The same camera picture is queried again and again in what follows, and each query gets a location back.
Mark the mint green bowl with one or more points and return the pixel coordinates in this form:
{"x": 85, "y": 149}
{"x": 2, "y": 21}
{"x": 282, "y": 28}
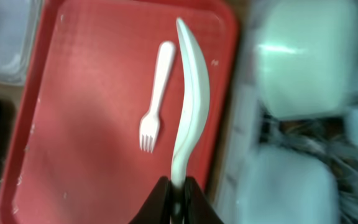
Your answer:
{"x": 307, "y": 56}

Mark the white plastic spoon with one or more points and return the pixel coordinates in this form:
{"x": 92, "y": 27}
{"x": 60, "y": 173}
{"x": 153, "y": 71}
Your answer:
{"x": 196, "y": 101}

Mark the grey dishwasher rack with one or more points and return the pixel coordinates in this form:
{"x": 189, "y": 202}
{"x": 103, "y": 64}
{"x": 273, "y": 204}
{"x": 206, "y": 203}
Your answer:
{"x": 324, "y": 138}

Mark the white plastic fork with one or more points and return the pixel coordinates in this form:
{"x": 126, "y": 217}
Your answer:
{"x": 150, "y": 122}

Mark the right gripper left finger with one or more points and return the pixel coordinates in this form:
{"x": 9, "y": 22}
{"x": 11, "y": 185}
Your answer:
{"x": 156, "y": 208}

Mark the light blue bowl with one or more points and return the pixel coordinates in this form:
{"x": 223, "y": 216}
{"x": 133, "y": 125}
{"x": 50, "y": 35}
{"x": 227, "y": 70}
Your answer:
{"x": 279, "y": 186}

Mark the clear plastic bin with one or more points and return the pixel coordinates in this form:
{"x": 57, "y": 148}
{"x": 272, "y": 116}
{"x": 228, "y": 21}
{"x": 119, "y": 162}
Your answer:
{"x": 18, "y": 24}

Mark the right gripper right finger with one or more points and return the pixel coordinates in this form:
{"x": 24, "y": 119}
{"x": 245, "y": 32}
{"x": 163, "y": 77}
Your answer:
{"x": 197, "y": 207}

